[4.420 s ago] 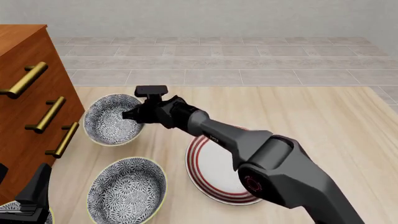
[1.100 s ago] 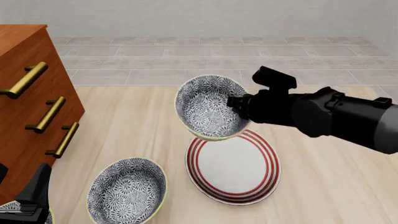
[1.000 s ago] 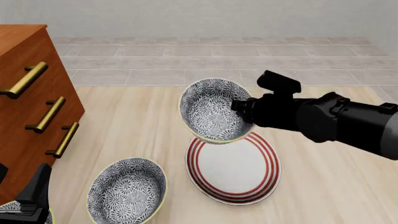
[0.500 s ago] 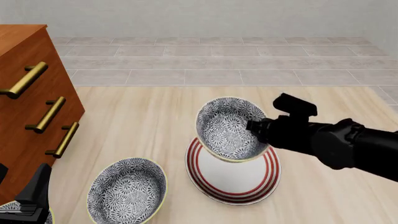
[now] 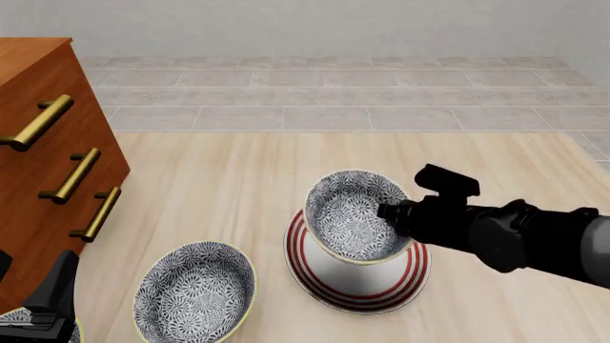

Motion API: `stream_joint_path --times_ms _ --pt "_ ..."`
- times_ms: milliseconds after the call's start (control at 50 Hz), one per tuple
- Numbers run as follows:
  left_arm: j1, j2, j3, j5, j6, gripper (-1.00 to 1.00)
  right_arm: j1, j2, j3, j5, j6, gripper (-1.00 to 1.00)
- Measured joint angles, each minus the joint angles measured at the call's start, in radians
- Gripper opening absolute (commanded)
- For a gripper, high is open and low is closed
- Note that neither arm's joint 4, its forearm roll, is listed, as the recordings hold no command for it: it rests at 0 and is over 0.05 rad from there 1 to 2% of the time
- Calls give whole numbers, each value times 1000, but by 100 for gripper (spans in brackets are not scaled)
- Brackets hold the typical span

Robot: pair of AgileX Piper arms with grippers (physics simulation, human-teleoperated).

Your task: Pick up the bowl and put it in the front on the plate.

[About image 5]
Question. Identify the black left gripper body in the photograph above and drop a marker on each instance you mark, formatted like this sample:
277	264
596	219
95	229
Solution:
38	330

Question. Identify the brown wooden cabinet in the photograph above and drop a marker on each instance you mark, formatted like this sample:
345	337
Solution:
57	118

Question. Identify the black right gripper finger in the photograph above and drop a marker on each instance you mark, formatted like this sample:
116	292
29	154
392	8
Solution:
395	214

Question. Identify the black white patterned bowl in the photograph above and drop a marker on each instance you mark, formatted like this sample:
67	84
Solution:
348	211
12	316
195	293

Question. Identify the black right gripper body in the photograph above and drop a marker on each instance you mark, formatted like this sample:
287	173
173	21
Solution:
443	225

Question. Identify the white plate with red rings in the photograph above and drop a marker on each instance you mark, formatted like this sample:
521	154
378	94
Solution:
362	282

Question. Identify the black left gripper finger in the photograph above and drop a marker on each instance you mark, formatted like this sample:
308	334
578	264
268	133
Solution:
54	289
4	266

